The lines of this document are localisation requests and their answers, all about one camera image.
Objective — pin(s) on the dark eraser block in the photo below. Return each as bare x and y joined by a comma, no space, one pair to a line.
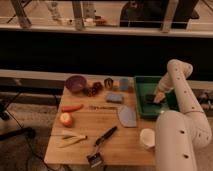
149,98

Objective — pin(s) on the dark red grapes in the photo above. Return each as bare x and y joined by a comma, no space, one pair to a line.
93,90

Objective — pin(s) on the green plastic tray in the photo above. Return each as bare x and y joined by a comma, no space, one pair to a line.
146,85

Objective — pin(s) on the white cup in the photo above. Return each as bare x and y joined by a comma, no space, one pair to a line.
147,138

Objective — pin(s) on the grey blue cloth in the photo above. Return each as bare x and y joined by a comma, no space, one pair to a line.
127,116

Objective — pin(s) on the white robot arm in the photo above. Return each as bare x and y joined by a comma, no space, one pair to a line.
179,133

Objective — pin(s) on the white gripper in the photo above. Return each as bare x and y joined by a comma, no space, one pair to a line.
164,86

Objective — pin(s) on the purple bowl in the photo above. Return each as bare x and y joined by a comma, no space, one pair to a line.
75,83

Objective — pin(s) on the blue sponge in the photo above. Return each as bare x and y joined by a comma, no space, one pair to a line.
114,98

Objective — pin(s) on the red yellow apple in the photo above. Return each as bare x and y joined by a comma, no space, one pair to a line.
66,119

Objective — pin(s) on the wooden table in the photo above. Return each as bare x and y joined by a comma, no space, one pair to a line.
122,148

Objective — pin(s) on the thin metal skewer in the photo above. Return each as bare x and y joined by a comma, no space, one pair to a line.
102,108

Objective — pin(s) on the light blue cup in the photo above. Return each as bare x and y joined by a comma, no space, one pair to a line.
123,84

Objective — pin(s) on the black stand with cable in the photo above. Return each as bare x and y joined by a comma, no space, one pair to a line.
11,126

